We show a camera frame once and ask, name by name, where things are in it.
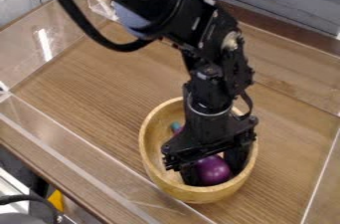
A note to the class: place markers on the clear acrylic corner bracket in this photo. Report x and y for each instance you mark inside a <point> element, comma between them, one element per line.
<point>104,8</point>

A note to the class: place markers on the brown wooden bowl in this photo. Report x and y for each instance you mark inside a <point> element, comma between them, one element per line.
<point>155,133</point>

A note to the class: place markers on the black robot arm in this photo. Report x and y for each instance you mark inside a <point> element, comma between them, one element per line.
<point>207,35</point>

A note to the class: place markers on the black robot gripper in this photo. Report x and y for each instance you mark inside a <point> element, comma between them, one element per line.
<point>211,132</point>

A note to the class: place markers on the purple toy eggplant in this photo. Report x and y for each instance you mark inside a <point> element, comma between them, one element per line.
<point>212,170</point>

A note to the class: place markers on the yellow sticker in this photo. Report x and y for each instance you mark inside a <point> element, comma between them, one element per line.
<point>56,199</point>

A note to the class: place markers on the clear acrylic tray wall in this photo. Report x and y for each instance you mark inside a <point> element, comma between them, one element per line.
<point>75,132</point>

